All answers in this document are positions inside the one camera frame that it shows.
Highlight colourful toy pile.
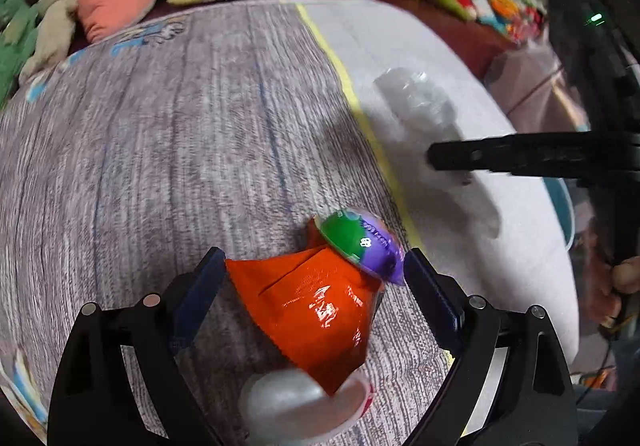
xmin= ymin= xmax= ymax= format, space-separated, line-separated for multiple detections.
xmin=487 ymin=0 xmax=548 ymax=43

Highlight teal trash bin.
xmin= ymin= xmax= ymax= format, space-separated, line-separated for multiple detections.
xmin=542 ymin=176 xmax=576 ymax=249

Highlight small green dinosaur plush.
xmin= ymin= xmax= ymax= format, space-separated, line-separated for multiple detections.
xmin=0 ymin=0 xmax=38 ymax=110

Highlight maroon leather sofa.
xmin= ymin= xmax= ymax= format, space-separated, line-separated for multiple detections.
xmin=12 ymin=0 xmax=521 ymax=82

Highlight white plastic cup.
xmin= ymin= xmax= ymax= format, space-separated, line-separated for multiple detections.
xmin=237 ymin=368 xmax=376 ymax=446

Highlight beige bunny plush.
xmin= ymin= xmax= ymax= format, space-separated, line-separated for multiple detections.
xmin=19 ymin=0 xmax=83 ymax=82

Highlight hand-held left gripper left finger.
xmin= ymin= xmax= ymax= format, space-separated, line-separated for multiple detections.
xmin=47 ymin=247 xmax=228 ymax=446

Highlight person's right hand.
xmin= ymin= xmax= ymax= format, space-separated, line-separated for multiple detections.
xmin=585 ymin=226 xmax=640 ymax=324

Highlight orange snack wrapper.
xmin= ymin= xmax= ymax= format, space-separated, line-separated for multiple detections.
xmin=225 ymin=216 xmax=386 ymax=394

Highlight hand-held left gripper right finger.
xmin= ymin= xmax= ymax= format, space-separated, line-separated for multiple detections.
xmin=402 ymin=249 xmax=578 ymax=446

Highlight grey white table cloth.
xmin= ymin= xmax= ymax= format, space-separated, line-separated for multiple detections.
xmin=0 ymin=0 xmax=581 ymax=446

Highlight clear plastic bottle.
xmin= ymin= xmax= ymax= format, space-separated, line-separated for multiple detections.
xmin=374 ymin=67 xmax=458 ymax=137

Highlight green purple jelly cup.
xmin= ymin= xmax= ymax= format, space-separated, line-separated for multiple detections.
xmin=320 ymin=209 xmax=406 ymax=287

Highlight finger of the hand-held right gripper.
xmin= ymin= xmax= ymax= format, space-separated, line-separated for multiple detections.
xmin=427 ymin=131 xmax=593 ymax=179

